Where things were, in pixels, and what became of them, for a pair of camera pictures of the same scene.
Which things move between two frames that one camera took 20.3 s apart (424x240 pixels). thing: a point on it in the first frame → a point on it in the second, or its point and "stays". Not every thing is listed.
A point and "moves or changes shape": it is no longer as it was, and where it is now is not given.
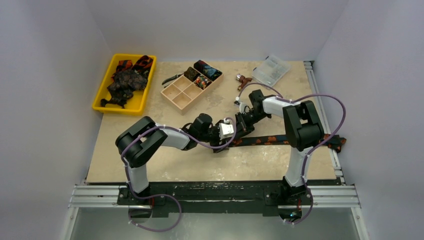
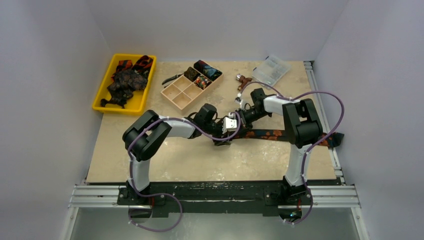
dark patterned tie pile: [124, 84] stays
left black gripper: [216, 143] stays
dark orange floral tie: [336, 142] moves or changes shape
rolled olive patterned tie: [191, 74] stays
